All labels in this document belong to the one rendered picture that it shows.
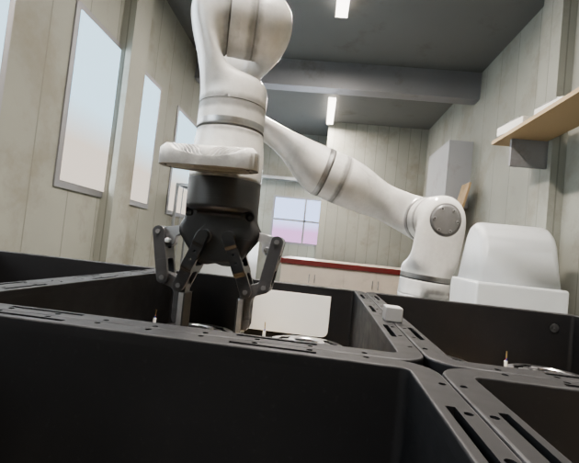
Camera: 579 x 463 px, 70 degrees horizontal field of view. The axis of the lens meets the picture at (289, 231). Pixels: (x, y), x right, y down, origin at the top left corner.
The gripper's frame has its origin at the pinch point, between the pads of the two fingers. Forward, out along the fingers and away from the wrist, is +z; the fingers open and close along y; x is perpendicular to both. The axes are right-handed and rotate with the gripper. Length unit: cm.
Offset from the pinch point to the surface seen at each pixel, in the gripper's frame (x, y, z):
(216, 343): 21.4, -6.3, -2.7
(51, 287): 9.4, 11.3, -2.7
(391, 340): 15.1, -15.9, -2.6
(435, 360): 19.0, -17.6, -2.6
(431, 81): -485, -119, -236
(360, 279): -524, -56, 25
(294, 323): -18.3, -7.3, 3.0
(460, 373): 21.2, -18.3, -2.6
